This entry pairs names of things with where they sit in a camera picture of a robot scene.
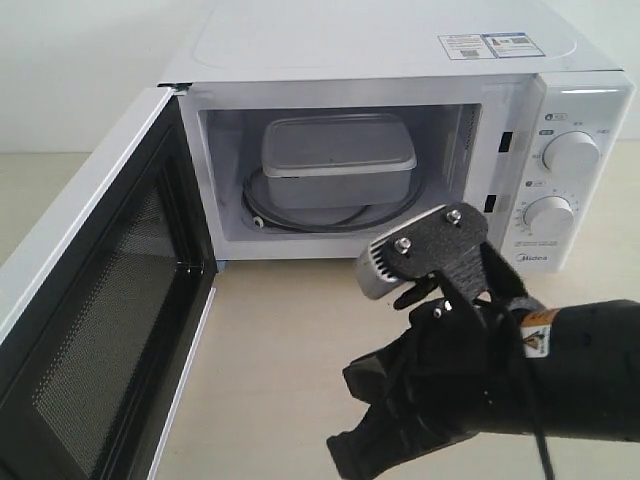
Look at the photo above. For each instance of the white plastic lidded container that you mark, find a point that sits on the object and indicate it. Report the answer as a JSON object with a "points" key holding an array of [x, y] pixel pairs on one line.
{"points": [[337, 161]]}

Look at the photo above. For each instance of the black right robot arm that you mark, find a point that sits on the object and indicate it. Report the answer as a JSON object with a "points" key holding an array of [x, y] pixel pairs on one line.
{"points": [[571, 372]]}

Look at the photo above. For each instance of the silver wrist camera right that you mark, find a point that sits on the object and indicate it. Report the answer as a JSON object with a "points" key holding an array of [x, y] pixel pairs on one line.
{"points": [[419, 246]]}

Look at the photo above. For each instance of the white microwave oven body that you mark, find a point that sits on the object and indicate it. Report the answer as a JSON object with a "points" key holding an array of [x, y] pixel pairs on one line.
{"points": [[487, 123]]}

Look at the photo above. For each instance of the lower white control knob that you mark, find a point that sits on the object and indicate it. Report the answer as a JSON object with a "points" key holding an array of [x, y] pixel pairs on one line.
{"points": [[549, 216]]}

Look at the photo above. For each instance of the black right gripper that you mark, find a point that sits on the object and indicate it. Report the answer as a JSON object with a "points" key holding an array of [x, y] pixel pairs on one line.
{"points": [[469, 382]]}

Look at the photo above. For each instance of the blue white label sticker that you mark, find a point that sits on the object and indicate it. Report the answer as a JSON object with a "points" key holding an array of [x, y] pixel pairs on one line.
{"points": [[484, 46]]}

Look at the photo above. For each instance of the glass turntable plate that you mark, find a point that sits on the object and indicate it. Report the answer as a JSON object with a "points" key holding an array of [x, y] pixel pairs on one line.
{"points": [[265, 218]]}

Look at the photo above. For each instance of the white microwave door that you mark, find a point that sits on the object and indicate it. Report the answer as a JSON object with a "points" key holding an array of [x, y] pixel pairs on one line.
{"points": [[103, 303]]}

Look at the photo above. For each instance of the white control knob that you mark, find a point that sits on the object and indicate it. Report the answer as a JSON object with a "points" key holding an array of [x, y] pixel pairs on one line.
{"points": [[571, 152], [549, 216]]}

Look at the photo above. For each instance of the upper white control knob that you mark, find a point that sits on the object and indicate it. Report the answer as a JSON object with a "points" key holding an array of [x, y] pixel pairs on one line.
{"points": [[571, 152]]}

